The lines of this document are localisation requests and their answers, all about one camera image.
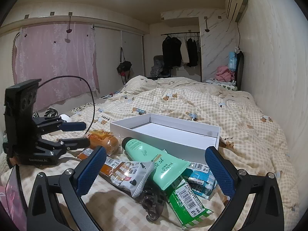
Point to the dark hair claw clip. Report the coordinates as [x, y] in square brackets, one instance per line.
[150, 204]

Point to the black clothes rack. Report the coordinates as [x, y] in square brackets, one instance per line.
[180, 33]

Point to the black hanging garment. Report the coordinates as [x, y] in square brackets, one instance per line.
[192, 51]

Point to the black hanging jacket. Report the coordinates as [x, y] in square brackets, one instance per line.
[171, 50]

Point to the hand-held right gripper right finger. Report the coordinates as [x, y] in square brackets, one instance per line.
[220, 170]

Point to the light blue wipes pack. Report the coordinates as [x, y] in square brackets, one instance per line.
[232, 61]

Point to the black hanging bag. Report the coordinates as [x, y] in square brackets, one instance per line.
[124, 66]

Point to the dark chair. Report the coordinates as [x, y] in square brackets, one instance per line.
[158, 60]

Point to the white air conditioner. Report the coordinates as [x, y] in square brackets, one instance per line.
[234, 2]

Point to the striped garment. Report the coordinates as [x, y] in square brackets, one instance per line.
[157, 70]

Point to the spotted bed sheet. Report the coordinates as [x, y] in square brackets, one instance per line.
[81, 107]

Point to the green striped packet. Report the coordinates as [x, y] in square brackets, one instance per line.
[182, 202]

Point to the folded heart print cloth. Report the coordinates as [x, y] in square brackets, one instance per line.
[223, 84]

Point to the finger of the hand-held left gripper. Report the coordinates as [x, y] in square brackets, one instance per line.
[77, 142]
[74, 126]

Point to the green cream tube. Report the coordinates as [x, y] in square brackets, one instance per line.
[149, 158]

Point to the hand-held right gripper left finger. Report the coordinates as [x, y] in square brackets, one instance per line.
[92, 170]

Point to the orange snack bar packet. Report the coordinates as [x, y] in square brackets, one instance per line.
[108, 169]

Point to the pink clothes pile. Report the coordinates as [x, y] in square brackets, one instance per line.
[225, 74]

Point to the zebra print cloth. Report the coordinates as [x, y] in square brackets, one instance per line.
[51, 112]

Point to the pink lace curtain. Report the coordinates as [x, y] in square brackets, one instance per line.
[55, 60]

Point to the packaged round bread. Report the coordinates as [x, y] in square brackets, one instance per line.
[105, 142]

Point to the hanging wall hook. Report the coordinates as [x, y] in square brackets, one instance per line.
[69, 30]
[207, 29]

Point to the white cardboard box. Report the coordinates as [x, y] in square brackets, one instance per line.
[173, 146]

